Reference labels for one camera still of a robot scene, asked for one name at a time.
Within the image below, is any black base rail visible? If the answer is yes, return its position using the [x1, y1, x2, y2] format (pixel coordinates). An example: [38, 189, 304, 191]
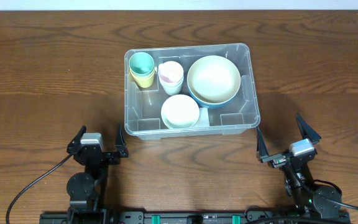
[39, 210, 351, 224]

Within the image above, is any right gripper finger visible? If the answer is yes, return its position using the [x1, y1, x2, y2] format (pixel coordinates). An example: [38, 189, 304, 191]
[296, 113, 321, 144]
[256, 126, 269, 161]

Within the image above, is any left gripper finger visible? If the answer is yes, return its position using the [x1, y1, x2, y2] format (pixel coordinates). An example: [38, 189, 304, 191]
[67, 125, 86, 152]
[115, 125, 127, 153]

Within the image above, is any cream white cup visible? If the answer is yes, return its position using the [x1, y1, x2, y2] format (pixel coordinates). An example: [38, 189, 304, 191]
[163, 85, 182, 96]

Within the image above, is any mint green cup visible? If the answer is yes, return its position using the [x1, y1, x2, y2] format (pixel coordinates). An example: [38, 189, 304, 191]
[129, 52, 155, 74]

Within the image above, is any light blue cup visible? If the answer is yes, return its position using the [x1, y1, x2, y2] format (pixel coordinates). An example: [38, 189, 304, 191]
[159, 78, 184, 86]

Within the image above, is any clear plastic storage container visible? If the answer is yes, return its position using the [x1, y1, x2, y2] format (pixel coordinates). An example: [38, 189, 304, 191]
[124, 43, 260, 140]

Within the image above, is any white bowl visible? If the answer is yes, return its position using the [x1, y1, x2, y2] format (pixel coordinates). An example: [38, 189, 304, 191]
[161, 95, 200, 123]

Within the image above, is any light grey bowl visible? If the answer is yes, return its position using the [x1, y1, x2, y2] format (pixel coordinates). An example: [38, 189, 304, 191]
[163, 119, 196, 129]

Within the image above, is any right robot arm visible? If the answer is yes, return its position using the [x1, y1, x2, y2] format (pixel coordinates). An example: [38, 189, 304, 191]
[256, 114, 342, 220]

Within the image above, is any pink cup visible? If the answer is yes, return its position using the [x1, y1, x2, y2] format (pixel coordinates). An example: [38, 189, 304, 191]
[158, 61, 184, 83]

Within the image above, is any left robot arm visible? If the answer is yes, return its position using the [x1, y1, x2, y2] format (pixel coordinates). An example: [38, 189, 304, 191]
[67, 125, 129, 212]

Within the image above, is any dark blue bowl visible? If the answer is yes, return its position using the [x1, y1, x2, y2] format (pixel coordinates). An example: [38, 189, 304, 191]
[198, 103, 229, 109]
[189, 90, 236, 105]

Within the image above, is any yellow cup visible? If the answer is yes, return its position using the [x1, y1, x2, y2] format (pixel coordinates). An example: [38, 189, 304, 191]
[132, 74, 154, 88]
[130, 70, 155, 80]

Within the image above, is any large beige bowl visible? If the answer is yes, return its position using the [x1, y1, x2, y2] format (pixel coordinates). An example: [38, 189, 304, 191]
[187, 55, 241, 103]

